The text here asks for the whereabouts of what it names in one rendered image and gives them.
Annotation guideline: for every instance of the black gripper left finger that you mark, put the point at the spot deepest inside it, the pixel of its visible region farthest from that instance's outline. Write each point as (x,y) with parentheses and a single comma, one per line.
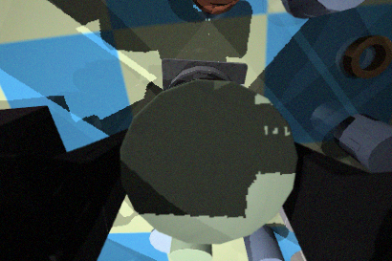
(70,201)

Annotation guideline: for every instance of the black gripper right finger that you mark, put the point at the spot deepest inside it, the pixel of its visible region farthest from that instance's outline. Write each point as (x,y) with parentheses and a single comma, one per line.
(339,212)

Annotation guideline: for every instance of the brown ring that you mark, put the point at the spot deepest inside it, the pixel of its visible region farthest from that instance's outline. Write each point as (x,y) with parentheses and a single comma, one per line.
(383,47)

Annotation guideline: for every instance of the white cylinder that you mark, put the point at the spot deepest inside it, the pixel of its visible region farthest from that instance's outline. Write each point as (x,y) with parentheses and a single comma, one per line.
(285,220)
(298,256)

